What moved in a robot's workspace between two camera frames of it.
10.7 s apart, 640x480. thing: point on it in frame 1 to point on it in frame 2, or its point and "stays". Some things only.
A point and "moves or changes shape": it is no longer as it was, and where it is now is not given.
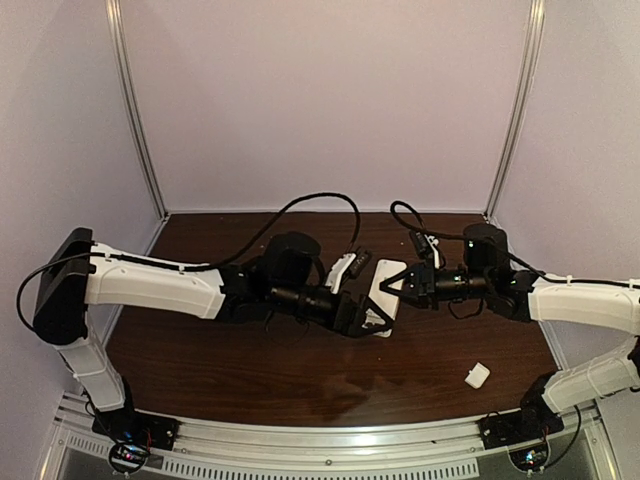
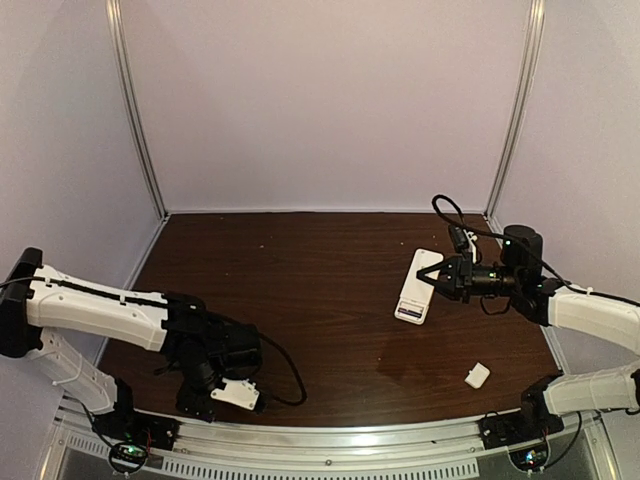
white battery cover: (477, 376) stays
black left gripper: (347, 314) to (195, 397)
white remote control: (385, 300) moves or changes shape
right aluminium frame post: (526, 102) stays
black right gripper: (421, 282) to (460, 277)
